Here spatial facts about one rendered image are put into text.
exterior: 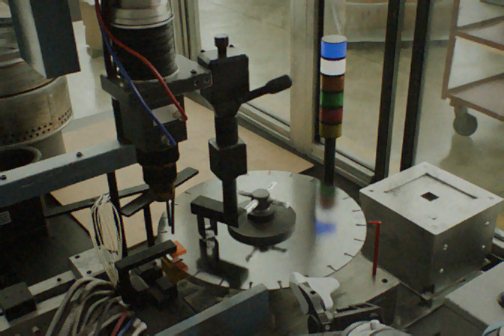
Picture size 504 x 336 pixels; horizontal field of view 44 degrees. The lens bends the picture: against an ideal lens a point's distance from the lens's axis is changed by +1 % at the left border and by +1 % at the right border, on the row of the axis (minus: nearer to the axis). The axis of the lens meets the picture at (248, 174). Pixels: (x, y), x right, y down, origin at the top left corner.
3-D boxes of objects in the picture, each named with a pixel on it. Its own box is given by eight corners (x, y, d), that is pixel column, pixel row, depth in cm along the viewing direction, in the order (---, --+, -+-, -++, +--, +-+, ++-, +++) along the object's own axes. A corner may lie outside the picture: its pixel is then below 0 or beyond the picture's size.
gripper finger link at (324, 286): (323, 268, 89) (350, 315, 81) (284, 277, 87) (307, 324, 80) (325, 252, 87) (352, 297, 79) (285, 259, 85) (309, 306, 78)
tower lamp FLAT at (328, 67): (334, 65, 118) (334, 50, 116) (349, 72, 115) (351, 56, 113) (315, 70, 116) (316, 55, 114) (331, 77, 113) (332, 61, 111)
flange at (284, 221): (289, 245, 94) (289, 232, 92) (218, 237, 96) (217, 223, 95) (301, 205, 103) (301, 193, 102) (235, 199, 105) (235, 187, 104)
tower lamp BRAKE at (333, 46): (334, 49, 116) (334, 33, 115) (351, 55, 113) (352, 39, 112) (316, 54, 114) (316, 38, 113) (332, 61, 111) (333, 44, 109)
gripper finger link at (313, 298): (308, 298, 84) (333, 347, 77) (295, 301, 83) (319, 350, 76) (310, 272, 81) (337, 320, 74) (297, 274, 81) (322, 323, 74)
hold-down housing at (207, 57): (239, 162, 90) (233, 26, 80) (253, 177, 87) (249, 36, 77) (204, 172, 88) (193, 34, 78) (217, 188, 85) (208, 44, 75)
